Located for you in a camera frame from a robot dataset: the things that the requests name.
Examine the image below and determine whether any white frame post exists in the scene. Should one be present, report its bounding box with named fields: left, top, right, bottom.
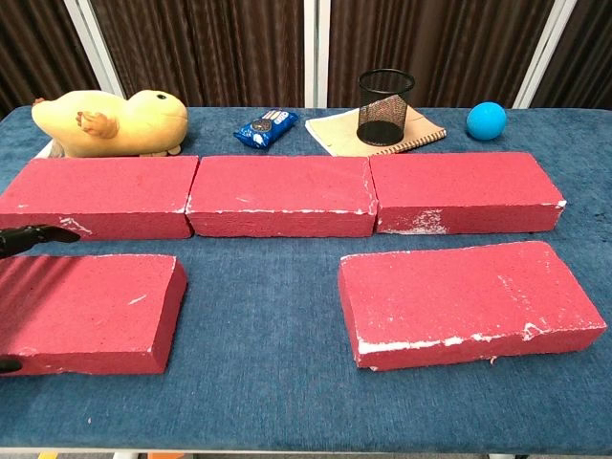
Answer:
left=64, top=0, right=126, bottom=99
left=514, top=0, right=579, bottom=109
left=303, top=0, right=331, bottom=109

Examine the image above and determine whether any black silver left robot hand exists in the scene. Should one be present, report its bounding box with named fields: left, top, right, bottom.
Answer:
left=0, top=223, right=81, bottom=377

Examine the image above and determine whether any small white grey object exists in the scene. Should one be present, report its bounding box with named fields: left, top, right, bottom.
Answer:
left=35, top=140, right=67, bottom=159

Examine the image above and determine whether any blue cookie packet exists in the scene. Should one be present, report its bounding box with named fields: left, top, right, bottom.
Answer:
left=232, top=108, right=298, bottom=149

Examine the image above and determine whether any brown pleated curtain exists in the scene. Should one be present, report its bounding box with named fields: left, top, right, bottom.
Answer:
left=90, top=0, right=307, bottom=109
left=533, top=0, right=612, bottom=110
left=327, top=0, right=558, bottom=109
left=0, top=0, right=99, bottom=119

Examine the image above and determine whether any yellow plush animal toy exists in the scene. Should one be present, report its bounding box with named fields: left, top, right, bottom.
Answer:
left=31, top=89, right=189, bottom=159

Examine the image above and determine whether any red foam brick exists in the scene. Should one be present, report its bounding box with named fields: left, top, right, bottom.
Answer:
left=0, top=155, right=200, bottom=242
left=337, top=240, right=608, bottom=372
left=0, top=253, right=188, bottom=377
left=368, top=151, right=568, bottom=235
left=185, top=155, right=379, bottom=239

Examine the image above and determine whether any black mesh pen cup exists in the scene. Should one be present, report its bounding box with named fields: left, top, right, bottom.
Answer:
left=357, top=68, right=416, bottom=147

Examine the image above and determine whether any spiral notebook with tan cover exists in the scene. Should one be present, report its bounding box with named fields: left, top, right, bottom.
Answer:
left=304, top=107, right=448, bottom=158

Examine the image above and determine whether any blue table cloth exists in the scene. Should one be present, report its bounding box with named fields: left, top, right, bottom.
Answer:
left=0, top=105, right=612, bottom=453

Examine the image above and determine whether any blue ball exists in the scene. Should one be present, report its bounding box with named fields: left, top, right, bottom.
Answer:
left=466, top=100, right=508, bottom=142

